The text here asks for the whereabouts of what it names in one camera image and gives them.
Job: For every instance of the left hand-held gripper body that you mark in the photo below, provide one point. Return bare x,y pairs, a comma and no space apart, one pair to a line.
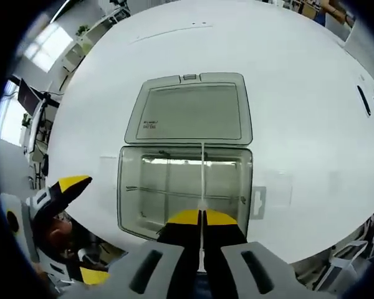
26,224

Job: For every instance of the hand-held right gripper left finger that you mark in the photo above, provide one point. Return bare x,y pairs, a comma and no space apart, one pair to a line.
177,232

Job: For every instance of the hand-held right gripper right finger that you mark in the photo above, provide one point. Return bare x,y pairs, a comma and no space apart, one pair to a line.
224,232

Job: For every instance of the small clear tabbed divider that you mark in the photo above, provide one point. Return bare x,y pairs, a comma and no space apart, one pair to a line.
258,199

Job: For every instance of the long clear plastic divider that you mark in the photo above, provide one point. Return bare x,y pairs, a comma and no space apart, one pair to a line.
149,190

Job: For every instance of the transparent grey guide fixture box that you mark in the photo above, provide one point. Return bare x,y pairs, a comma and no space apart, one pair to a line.
187,109

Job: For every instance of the white standing desk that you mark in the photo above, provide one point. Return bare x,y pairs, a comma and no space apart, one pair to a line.
37,124

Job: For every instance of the small green potted plant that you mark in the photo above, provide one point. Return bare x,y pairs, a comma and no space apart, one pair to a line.
25,120

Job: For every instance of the black computer monitor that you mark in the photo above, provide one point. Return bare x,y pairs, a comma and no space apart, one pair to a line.
28,98

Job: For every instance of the white office chair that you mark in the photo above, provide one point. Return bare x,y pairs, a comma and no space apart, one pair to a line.
346,264

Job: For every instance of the white low cabinet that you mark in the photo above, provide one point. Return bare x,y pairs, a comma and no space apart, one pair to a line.
71,59

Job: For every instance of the bright window with blinds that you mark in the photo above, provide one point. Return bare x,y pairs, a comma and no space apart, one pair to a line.
48,46

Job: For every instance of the black oblong remote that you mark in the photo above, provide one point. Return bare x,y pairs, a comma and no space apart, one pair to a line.
363,99

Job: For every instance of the white desk partition panel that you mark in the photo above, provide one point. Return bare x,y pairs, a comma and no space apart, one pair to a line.
352,34

